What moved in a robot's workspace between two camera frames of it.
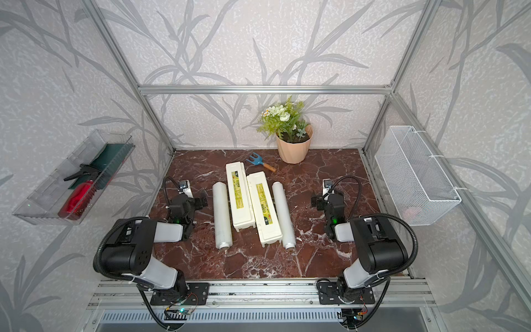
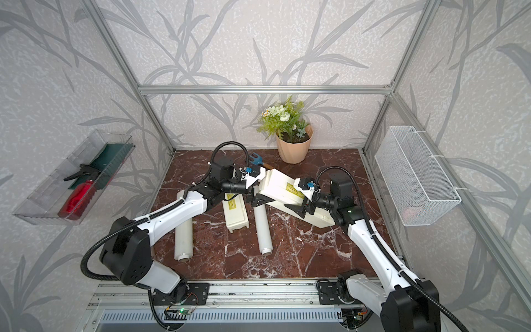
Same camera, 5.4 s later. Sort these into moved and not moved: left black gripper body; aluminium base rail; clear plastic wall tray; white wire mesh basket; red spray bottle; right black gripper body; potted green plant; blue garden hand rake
Moved: left black gripper body; right black gripper body
Not moved: red spray bottle; aluminium base rail; blue garden hand rake; potted green plant; white wire mesh basket; clear plastic wall tray
